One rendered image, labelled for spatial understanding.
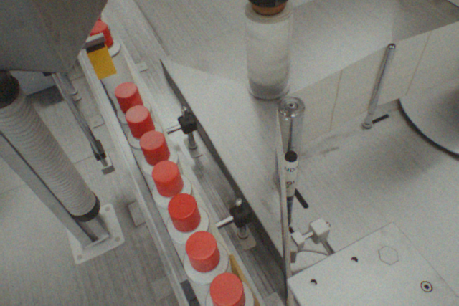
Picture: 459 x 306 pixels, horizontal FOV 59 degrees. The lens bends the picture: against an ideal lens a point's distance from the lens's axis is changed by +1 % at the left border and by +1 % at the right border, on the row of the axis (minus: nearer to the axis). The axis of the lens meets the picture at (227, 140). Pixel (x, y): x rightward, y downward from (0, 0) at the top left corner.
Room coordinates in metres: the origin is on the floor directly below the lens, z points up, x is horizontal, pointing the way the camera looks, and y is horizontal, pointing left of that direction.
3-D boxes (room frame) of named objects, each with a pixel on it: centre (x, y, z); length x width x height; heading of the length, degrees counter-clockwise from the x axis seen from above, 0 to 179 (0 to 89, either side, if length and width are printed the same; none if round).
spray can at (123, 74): (0.57, 0.19, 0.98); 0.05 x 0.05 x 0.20
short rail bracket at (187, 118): (0.50, 0.07, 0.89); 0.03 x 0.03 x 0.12; 21
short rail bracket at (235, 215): (0.29, 0.01, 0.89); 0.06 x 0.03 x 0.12; 111
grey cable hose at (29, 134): (0.24, 0.17, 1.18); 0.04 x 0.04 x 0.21
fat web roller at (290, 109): (0.36, -0.09, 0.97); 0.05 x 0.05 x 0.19
